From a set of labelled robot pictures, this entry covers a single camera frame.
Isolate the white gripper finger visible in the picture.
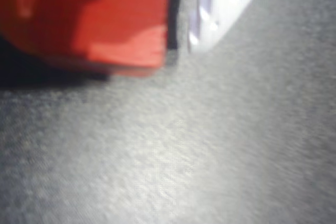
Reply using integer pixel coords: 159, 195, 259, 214
187, 0, 274, 54

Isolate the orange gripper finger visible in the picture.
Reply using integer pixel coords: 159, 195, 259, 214
0, 0, 91, 63

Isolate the red cube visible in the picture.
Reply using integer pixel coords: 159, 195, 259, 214
39, 0, 170, 77

